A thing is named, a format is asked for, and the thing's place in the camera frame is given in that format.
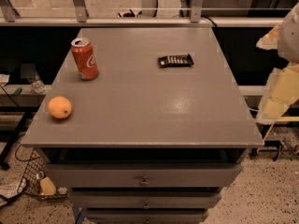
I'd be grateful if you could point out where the drawer knob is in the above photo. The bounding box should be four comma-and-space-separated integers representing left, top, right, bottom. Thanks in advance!
143, 202, 150, 210
139, 175, 149, 187

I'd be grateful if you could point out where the grey drawer cabinet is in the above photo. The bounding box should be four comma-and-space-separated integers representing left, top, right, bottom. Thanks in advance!
22, 28, 263, 224

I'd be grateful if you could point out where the clear plastic water bottle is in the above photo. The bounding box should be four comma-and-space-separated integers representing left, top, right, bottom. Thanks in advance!
29, 74, 46, 93

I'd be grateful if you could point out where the yellow ladder frame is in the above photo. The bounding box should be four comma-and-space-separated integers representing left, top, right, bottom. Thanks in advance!
261, 117, 299, 158

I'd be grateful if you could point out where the red coke can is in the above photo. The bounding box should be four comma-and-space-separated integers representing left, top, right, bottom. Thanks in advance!
71, 37, 99, 80

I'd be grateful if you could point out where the black rxbar chocolate bar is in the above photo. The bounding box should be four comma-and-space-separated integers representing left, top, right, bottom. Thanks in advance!
158, 53, 194, 68

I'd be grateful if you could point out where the top drawer knob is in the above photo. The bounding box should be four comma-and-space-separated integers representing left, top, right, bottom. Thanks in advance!
139, 175, 149, 187

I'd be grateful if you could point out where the orange fruit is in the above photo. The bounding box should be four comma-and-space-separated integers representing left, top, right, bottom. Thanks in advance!
48, 96, 72, 119

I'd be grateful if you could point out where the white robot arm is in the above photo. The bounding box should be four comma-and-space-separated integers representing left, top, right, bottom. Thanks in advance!
256, 4, 299, 124

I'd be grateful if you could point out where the middle drawer knob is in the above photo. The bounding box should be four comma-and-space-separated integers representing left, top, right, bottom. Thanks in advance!
143, 202, 150, 210

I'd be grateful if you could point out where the yellow bottle in basket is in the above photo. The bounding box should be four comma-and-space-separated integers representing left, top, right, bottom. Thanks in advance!
40, 177, 57, 196

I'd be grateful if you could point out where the metal railing frame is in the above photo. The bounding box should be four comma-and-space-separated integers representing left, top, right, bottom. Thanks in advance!
0, 0, 298, 27

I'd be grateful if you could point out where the wire basket on floor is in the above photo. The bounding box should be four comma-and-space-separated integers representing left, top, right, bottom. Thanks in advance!
23, 150, 68, 200

